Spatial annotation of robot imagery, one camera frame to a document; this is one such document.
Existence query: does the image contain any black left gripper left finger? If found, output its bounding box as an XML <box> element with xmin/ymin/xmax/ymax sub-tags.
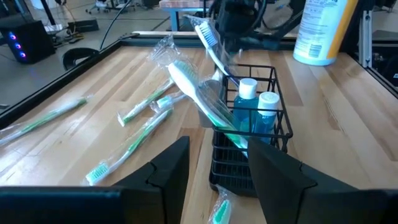
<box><xmin>0</xmin><ymin>136</ymin><xmax>190</xmax><ymax>224</ymax></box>

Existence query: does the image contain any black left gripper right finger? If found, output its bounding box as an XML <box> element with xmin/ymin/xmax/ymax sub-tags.
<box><xmin>248</xmin><ymin>139</ymin><xmax>398</xmax><ymax>224</ymax></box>

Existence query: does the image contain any white blue toothbrush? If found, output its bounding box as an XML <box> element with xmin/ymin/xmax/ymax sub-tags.
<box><xmin>183</xmin><ymin>14</ymin><xmax>241</xmax><ymax>85</ymax></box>

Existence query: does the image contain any blue mouthwash bottle white cap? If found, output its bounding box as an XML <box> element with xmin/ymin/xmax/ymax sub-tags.
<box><xmin>232</xmin><ymin>77</ymin><xmax>259</xmax><ymax>131</ymax></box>
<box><xmin>253</xmin><ymin>91</ymin><xmax>280</xmax><ymax>144</ymax></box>

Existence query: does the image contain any blue-legged wooden workbench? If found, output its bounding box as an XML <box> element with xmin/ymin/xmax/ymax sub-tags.
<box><xmin>159</xmin><ymin>0</ymin><xmax>215</xmax><ymax>32</ymax></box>

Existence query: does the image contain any grey translucent plastic case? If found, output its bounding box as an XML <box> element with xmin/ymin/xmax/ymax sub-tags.
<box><xmin>197</xmin><ymin>78</ymin><xmax>223</xmax><ymax>128</ymax></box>

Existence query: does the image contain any white yellow wipes canister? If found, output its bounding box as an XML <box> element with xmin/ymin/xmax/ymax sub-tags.
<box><xmin>293</xmin><ymin>0</ymin><xmax>360</xmax><ymax>67</ymax></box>

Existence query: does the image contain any black box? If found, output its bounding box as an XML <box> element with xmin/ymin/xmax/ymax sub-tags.
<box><xmin>67</xmin><ymin>18</ymin><xmax>100</xmax><ymax>34</ymax></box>

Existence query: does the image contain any black computer tower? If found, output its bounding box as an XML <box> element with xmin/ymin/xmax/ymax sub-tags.
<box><xmin>0</xmin><ymin>20</ymin><xmax>56</xmax><ymax>65</ymax></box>

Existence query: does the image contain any black wire caddy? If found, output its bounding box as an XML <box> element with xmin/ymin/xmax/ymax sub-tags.
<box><xmin>208</xmin><ymin>64</ymin><xmax>294</xmax><ymax>197</ymax></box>

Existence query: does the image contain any silver metal bracket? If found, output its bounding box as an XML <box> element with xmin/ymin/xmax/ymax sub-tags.
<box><xmin>359</xmin><ymin>11</ymin><xmax>373</xmax><ymax>68</ymax></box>

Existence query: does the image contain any black frame handle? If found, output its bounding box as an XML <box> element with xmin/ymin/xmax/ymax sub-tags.
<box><xmin>62</xmin><ymin>47</ymin><xmax>100</xmax><ymax>71</ymax></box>

